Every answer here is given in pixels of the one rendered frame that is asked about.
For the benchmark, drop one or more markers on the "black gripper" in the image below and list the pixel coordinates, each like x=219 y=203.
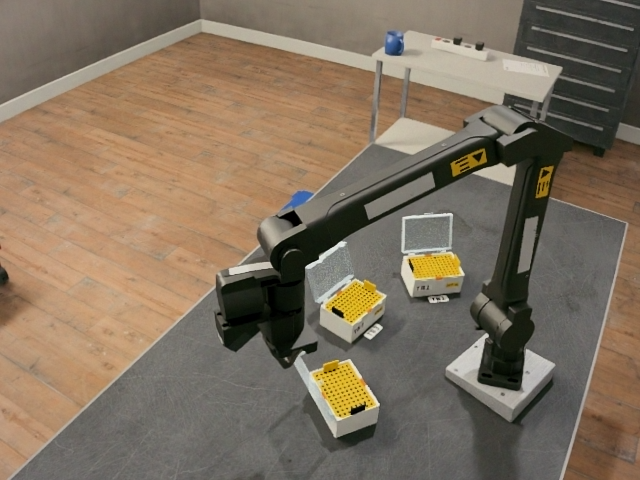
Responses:
x=304 y=339

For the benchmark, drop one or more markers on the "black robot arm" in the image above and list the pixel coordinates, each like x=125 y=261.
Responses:
x=294 y=237

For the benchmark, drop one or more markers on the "white pipette tip box with clear lid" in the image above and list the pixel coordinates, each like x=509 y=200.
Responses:
x=424 y=234

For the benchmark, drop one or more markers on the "yellow pipette tip rack plate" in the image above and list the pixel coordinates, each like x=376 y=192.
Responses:
x=343 y=389
x=354 y=301
x=434 y=266

